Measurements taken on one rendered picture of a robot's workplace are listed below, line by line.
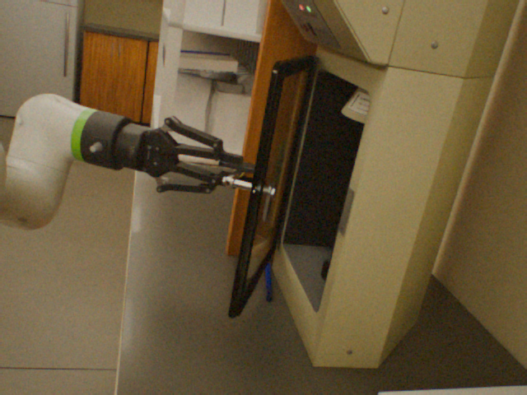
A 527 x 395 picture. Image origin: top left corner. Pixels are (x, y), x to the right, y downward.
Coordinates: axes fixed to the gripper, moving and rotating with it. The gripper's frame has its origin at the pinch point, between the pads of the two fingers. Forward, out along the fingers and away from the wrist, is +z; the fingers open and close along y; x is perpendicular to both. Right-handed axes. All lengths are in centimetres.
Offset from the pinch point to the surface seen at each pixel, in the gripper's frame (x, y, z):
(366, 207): -6.5, 1.4, 20.4
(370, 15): -9.1, 26.6, 15.0
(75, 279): 137, -120, -109
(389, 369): -1.6, -26.1, 30.6
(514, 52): 44, 25, 42
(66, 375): 74, -120, -73
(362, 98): 4.7, 14.9, 16.0
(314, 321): -4.3, -19.9, 17.1
